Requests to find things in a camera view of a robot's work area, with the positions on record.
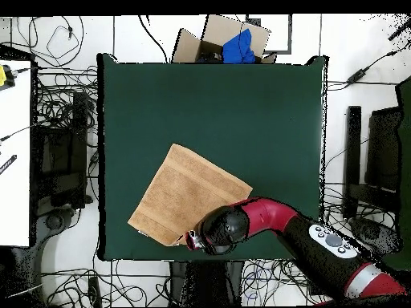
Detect tan terry towel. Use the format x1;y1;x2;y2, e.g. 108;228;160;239
127;143;254;247

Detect grey stand base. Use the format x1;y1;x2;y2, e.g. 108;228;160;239
348;217;404;257
35;207;78;257

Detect dark green table cloth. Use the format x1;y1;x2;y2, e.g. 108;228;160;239
96;52;328;261

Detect black equipment rack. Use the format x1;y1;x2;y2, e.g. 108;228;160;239
31;91;94;209

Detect black upright bar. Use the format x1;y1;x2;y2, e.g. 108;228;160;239
343;105;362;219

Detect white table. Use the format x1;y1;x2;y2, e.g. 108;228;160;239
0;59;33;248

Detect blue cloth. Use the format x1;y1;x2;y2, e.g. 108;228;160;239
222;28;257;64

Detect black strip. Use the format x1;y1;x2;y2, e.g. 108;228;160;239
0;154;18;176

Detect cardboard box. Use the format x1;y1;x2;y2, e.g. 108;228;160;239
171;14;277;64

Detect black panel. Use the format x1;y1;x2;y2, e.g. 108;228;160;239
365;107;402;193

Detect black power adapter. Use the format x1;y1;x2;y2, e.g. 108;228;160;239
346;67;368;85

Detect green covered object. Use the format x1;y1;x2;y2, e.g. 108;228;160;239
380;76;411;270

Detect yellow and black tool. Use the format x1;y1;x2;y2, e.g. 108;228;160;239
0;63;16;92

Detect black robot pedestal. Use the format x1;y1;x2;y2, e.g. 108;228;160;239
169;260;245;307

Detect black cable tangle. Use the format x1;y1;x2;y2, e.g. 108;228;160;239
31;65;99;155
322;182;380;232
240;258;322;306

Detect black floor cables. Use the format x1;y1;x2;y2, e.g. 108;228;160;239
41;259;171;307

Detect black square frame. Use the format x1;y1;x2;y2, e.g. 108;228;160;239
245;14;293;55

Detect black cable loop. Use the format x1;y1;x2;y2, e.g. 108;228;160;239
28;15;85;69

